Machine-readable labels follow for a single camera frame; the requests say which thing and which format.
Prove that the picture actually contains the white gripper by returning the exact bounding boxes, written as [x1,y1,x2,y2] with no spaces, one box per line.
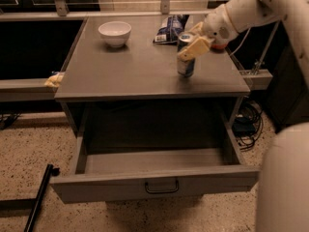
[177,5,239,61]

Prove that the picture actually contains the blue silver redbull can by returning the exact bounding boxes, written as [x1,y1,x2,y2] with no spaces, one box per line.
[177,32,195,77]

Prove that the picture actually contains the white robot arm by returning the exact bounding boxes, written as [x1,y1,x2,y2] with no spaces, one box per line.
[178,0,309,232]

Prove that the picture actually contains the grey cabinet with top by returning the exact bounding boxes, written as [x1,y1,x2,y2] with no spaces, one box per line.
[54,14,251,137]

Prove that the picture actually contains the grey open top drawer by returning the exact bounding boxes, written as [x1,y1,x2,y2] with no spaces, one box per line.
[51,130,259,203]

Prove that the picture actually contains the red apple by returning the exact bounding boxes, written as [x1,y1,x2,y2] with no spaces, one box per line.
[211,43,228,50]

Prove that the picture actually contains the blue chip bag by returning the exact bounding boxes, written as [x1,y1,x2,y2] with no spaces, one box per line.
[154,14,189,44]

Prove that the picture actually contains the white ceramic bowl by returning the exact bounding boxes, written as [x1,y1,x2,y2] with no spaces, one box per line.
[98,21,131,47]

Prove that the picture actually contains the black pole on floor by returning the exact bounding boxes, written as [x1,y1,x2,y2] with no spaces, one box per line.
[24,164,60,232]

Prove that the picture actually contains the white cable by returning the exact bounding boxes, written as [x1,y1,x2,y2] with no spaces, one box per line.
[230,27,252,57]

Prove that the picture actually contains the black cables bundle on floor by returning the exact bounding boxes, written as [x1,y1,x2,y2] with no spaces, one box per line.
[233,100,265,152]

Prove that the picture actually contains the black drawer handle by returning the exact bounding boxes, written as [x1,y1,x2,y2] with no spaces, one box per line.
[144,180,180,194]

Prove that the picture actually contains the grey metal rail frame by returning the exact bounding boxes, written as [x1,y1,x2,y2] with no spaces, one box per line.
[0,78,57,102]

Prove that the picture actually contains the black cable left floor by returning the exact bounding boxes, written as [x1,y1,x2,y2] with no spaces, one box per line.
[0,111,22,131]

